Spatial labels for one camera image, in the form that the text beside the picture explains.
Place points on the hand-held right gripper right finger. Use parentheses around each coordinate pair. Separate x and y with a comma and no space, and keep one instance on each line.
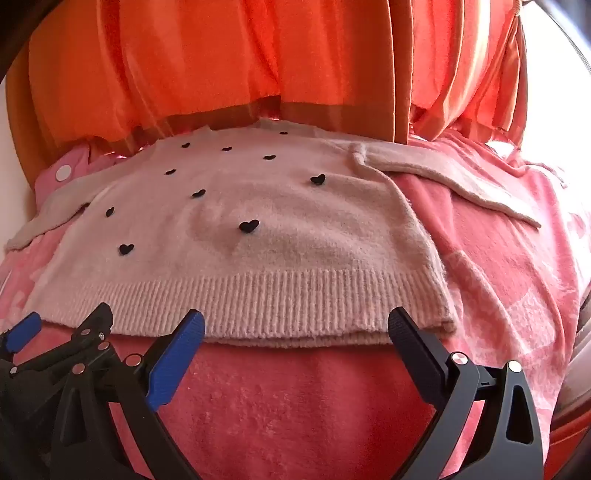
(413,355)

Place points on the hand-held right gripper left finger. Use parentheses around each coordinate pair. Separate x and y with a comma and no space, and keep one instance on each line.
(178,360)

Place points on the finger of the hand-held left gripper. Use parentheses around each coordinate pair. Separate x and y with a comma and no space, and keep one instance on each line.
(98,319)
(23,330)

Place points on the pale pink heart-dotted sweater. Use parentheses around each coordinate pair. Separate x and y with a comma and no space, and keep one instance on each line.
(258,258)

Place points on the pink fleece blanket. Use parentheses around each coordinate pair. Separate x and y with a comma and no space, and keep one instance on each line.
(295,406)

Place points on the orange curtain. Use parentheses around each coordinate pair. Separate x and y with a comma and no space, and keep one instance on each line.
(231,60)

